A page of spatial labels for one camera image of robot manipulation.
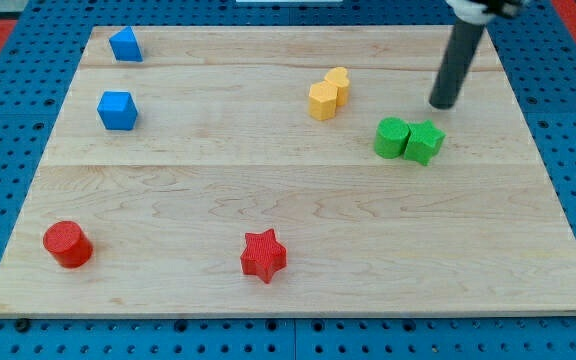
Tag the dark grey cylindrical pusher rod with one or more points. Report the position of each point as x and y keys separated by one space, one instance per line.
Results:
x=458 y=56

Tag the white and black rod mount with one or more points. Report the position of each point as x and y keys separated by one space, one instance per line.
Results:
x=480 y=12

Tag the blue triangle block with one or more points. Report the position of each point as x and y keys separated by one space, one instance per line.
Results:
x=125 y=47

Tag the blue cube block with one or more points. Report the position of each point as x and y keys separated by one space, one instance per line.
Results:
x=117 y=110

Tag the green star block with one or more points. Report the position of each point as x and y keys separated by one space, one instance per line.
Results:
x=424 y=142

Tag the green cylinder block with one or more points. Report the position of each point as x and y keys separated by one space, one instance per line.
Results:
x=391 y=137

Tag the yellow heart block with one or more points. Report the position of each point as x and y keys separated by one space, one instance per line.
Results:
x=339 y=77

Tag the yellow hexagon block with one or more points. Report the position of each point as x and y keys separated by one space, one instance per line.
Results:
x=322 y=100

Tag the red star block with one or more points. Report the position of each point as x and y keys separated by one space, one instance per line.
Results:
x=263 y=255

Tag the light wooden board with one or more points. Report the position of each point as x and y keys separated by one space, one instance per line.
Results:
x=223 y=145

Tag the red cylinder block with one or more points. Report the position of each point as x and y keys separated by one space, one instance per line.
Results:
x=67 y=244

